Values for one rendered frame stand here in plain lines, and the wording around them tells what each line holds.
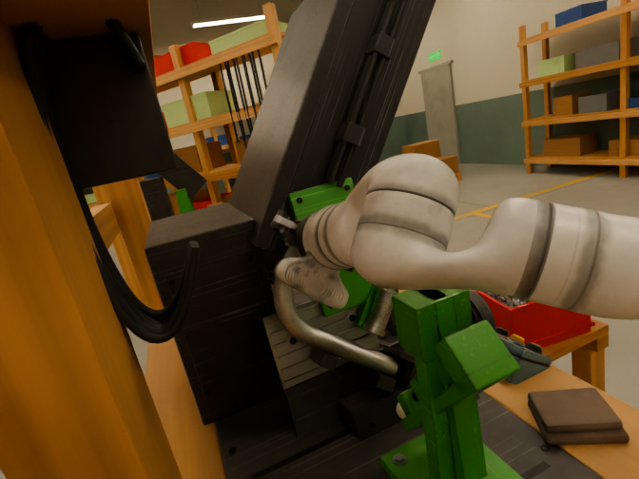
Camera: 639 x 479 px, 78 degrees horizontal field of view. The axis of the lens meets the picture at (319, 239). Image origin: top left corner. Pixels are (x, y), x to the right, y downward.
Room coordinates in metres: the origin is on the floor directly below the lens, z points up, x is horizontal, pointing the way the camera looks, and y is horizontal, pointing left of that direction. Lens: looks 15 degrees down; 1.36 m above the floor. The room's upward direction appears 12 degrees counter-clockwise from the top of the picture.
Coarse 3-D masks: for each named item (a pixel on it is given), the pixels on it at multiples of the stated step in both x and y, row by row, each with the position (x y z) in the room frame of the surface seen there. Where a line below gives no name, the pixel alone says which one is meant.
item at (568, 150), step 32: (544, 32) 5.85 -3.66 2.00; (544, 64) 5.90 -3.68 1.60; (576, 64) 5.47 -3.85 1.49; (608, 64) 4.96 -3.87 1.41; (544, 96) 6.38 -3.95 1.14; (576, 96) 5.56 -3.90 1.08; (608, 96) 5.04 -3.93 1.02; (544, 160) 5.88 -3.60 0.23; (576, 160) 5.38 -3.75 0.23; (608, 160) 4.96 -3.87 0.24
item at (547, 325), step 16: (496, 304) 0.78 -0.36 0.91; (512, 304) 0.82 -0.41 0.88; (528, 304) 0.74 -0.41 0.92; (544, 304) 0.75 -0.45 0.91; (496, 320) 0.79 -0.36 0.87; (512, 320) 0.74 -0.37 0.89; (528, 320) 0.75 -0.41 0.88; (544, 320) 0.75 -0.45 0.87; (560, 320) 0.76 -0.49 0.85; (576, 320) 0.77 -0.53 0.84; (528, 336) 0.75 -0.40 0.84; (544, 336) 0.75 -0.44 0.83; (560, 336) 0.76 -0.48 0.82
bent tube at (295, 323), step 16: (288, 256) 0.57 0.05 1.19; (288, 288) 0.55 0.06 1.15; (288, 304) 0.54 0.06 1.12; (288, 320) 0.53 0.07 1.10; (304, 320) 0.55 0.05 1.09; (304, 336) 0.53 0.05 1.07; (320, 336) 0.53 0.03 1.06; (336, 336) 0.55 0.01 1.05; (336, 352) 0.53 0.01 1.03; (352, 352) 0.54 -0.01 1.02; (368, 352) 0.55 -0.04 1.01; (368, 368) 0.54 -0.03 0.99; (384, 368) 0.54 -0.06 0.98
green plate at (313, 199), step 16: (304, 192) 0.64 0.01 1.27; (320, 192) 0.64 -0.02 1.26; (336, 192) 0.65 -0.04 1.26; (304, 208) 0.63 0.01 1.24; (320, 208) 0.63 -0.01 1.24; (352, 272) 0.61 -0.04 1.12; (352, 288) 0.60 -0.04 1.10; (368, 288) 0.61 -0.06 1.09; (320, 304) 0.59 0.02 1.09; (352, 304) 0.60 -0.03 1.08
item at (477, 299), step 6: (474, 294) 0.39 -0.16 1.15; (474, 300) 0.38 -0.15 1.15; (480, 300) 0.38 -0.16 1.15; (474, 306) 0.38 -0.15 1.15; (480, 306) 0.38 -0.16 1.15; (486, 306) 0.38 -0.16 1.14; (474, 312) 0.38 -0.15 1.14; (480, 312) 0.37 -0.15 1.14; (486, 312) 0.38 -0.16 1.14; (474, 318) 0.38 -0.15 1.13; (480, 318) 0.37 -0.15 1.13; (486, 318) 0.37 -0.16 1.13; (492, 318) 0.37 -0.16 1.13; (492, 324) 0.37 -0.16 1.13
